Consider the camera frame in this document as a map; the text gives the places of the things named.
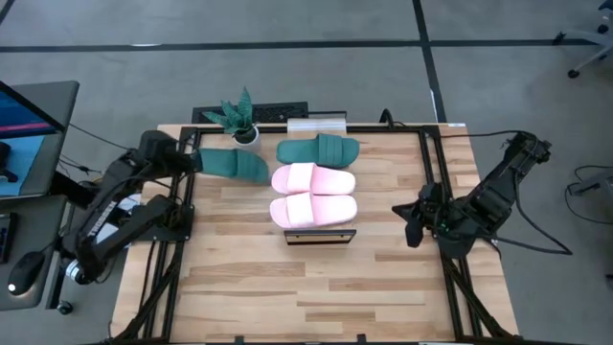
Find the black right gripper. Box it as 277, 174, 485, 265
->
391, 180, 464, 249

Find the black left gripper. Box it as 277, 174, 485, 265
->
137, 128, 203, 174

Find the dark green slide sandal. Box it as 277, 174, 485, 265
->
275, 133, 361, 170
194, 147, 271, 186

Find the wooden shelf black metal frame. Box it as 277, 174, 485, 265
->
283, 116, 358, 247

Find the pink foam slide sandal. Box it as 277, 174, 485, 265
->
270, 162, 357, 196
268, 191, 359, 230

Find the snake plant in white pot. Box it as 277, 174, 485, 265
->
201, 85, 263, 153

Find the white box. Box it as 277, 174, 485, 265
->
102, 193, 143, 243

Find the black perforated mat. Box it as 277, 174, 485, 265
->
191, 101, 310, 126

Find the black stand bar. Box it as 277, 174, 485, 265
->
49, 170, 97, 210

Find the computer monitor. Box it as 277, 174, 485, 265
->
0, 80, 81, 200

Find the grey side desk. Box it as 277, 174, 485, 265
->
0, 194, 69, 312

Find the grey floor box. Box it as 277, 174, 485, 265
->
572, 172, 613, 197

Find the black computer mouse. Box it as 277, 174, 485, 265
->
6, 250, 46, 297

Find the black keyboard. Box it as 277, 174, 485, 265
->
0, 212, 20, 265

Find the office chair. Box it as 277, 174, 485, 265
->
553, 0, 613, 81

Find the black desk cable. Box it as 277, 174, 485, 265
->
66, 122, 145, 152

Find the black aluminium table frame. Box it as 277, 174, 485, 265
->
108, 123, 524, 345

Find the black floor cable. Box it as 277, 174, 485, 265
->
563, 164, 613, 226

